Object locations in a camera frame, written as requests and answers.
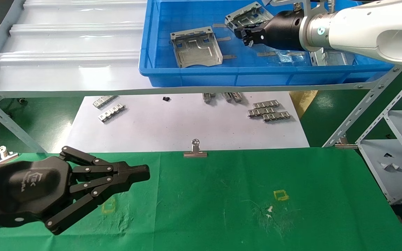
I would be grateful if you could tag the white corrugated plastic panel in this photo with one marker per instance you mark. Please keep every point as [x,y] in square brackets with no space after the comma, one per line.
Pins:
[72,38]

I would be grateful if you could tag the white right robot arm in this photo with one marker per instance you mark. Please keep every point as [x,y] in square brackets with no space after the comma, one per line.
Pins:
[361,28]

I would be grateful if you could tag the clear plastic film scrap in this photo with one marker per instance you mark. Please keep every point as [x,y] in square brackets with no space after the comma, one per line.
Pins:
[284,57]

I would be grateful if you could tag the stamped sheet metal bracket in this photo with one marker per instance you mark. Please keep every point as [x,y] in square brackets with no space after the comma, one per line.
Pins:
[246,15]
[330,58]
[195,52]

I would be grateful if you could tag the black caster wheel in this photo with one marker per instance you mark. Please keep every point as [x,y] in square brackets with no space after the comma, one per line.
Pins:
[21,101]

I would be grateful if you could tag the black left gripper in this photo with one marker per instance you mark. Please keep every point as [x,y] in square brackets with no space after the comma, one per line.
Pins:
[30,184]

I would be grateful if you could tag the grey slotted angle shelf unit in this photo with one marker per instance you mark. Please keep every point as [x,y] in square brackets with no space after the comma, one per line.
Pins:
[379,153]

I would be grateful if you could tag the grey metal shelf rack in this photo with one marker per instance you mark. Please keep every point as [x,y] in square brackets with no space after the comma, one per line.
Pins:
[65,93]

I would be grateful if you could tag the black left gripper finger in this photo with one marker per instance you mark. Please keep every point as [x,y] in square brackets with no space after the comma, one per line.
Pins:
[134,170]

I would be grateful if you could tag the small notched metal strip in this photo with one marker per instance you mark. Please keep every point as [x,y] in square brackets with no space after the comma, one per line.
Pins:
[266,104]
[227,96]
[261,111]
[276,116]
[112,113]
[236,97]
[105,101]
[208,97]

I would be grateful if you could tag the small white plastic piece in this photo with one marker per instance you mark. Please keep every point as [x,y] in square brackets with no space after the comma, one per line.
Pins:
[390,167]

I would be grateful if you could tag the grey tape strip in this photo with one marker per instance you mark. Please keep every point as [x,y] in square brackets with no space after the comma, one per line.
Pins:
[221,25]
[224,38]
[295,53]
[229,56]
[266,53]

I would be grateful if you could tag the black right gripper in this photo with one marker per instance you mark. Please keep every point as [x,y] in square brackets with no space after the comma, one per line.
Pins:
[281,31]

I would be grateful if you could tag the blue plastic bin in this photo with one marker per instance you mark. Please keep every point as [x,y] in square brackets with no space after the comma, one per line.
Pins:
[194,14]

